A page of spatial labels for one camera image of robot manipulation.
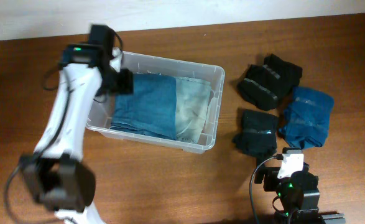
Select dark blue jeans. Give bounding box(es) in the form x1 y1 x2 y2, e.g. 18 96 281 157
110 73 177 140

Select black garment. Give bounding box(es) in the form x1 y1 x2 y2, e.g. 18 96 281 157
237 54 303 111
233 110 279 159

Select clear plastic storage bin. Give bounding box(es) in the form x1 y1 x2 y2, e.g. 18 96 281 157
86 51 225 154

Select blue garment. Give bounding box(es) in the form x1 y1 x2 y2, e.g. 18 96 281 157
279 86 334 149

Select light blue jeans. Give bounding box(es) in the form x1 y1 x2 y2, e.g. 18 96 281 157
175 77 212 144

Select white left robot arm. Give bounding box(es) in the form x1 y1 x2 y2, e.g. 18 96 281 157
4 24 133 223

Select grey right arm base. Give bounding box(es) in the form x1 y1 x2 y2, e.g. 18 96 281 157
320 213 346 224

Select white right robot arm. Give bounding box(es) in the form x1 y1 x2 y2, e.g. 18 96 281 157
250 162 322 223

